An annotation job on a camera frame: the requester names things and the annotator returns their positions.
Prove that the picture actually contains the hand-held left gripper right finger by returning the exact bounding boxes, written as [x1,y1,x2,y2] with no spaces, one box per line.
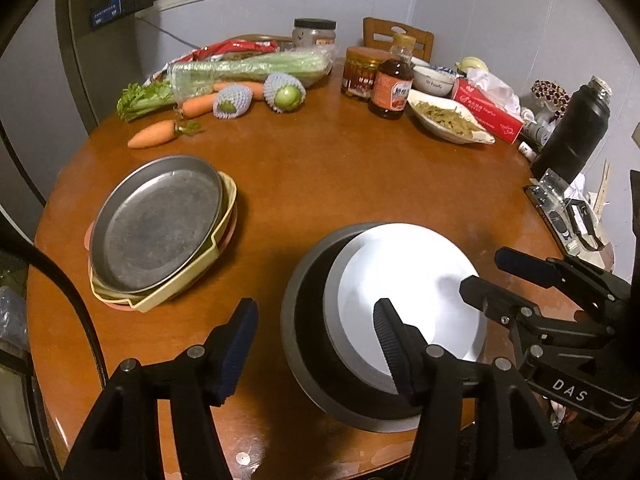
[372,297,578,480]

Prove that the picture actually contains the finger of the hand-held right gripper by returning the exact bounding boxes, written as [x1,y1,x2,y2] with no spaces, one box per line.
[494,246,632,313]
[458,275,617,352]

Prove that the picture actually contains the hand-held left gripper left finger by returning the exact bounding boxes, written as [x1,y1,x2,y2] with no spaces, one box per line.
[62,297,261,480]

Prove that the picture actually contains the large steel bowl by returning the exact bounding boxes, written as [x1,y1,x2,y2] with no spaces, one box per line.
[280,222,489,434]

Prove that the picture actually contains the yellow shell-shaped plate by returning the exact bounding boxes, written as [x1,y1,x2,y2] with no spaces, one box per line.
[90,172,239,312]

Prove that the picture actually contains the pink plate with handles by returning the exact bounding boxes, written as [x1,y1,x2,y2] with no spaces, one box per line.
[84,220,237,314]

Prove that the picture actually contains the round steel plate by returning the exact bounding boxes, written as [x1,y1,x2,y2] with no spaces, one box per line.
[89,155,224,295]

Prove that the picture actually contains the wooden chopsticks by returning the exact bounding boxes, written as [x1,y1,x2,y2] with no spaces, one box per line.
[592,158,614,217]

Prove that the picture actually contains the black thermos flask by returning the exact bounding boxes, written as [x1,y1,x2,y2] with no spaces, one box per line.
[530,76,614,182]

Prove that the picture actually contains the red tissue box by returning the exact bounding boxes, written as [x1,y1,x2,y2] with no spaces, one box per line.
[451,69,525,144]

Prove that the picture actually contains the white plate of green beans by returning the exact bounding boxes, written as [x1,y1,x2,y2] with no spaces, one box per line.
[407,97,496,146]

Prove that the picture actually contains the brown beaded ornament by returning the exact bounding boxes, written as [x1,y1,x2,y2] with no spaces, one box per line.
[530,78,571,112]

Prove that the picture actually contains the white bowl with blue pattern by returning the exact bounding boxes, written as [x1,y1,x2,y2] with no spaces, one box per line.
[412,64,457,99]

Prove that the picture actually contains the brown sauce bottle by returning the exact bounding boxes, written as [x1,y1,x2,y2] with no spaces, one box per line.
[369,33,417,121]

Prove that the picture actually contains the clear plastic water jug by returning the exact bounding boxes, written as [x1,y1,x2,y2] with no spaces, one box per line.
[0,285,29,352]

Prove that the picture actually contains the orange carrot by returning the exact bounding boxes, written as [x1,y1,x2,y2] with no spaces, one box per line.
[180,93,221,117]
[126,119,204,150]
[212,81,266,100]

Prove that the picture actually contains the green fruit in foam net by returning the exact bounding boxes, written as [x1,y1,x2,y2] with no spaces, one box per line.
[212,85,253,121]
[262,72,306,113]

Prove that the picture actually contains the chilli sauce jar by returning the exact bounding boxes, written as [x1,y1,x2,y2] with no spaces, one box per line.
[341,46,392,102]

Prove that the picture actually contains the celery in plastic bag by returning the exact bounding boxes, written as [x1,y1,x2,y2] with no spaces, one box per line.
[116,45,334,122]

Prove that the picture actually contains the clear jar with dark lid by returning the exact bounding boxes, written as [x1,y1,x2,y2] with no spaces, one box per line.
[291,18,338,52]

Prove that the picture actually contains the grey refrigerator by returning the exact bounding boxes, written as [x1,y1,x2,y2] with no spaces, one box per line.
[0,0,168,221]

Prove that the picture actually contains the metal clamp mount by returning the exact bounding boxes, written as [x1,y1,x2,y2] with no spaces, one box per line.
[523,183,601,257]

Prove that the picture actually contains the black strap holder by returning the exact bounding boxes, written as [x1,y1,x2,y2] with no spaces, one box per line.
[565,198,609,252]

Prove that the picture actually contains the black cable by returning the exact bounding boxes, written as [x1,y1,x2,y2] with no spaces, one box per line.
[0,244,109,397]

